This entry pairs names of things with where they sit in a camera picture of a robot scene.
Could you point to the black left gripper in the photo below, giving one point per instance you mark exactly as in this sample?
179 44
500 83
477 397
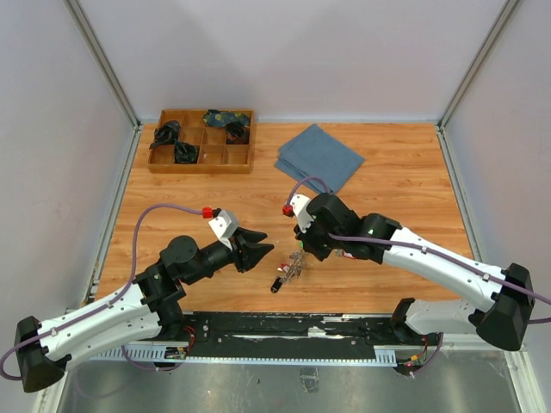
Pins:
245 255

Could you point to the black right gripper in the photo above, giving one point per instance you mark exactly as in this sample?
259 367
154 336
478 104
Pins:
307 244

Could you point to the key with red tag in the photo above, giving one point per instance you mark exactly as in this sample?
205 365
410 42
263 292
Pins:
345 254

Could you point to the metal disc with keyrings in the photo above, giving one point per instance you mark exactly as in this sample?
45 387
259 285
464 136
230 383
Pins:
296 263

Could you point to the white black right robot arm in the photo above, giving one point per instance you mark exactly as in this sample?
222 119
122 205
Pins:
494 303

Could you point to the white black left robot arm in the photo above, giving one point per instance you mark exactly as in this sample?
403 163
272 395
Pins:
146 308

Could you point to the black key tag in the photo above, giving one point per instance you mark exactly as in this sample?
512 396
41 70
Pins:
277 284

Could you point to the folded blue cloth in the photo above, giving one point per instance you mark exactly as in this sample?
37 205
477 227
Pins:
315 152

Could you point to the wooden compartment tray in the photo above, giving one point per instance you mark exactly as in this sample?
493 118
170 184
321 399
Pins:
215 156

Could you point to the dark rolled cloth middle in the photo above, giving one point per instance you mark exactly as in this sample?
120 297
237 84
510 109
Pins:
185 153

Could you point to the dark rolled cloth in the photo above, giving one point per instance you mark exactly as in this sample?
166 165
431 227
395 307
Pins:
237 134
185 153
166 134

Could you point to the dark rolled cloth right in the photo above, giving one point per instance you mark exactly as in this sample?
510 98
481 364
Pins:
237 134

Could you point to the blue yellow patterned cloth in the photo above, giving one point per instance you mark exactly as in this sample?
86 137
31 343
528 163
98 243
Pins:
220 119

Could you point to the dark rolled cloth left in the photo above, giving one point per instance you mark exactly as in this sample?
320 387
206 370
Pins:
166 134

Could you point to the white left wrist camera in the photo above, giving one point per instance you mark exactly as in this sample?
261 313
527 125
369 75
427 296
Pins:
223 223

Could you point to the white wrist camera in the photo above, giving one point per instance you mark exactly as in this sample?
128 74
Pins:
223 223
297 207

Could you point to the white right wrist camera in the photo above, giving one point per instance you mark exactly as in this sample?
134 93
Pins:
297 207

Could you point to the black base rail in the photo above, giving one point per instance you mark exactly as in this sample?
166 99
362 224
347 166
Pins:
290 337

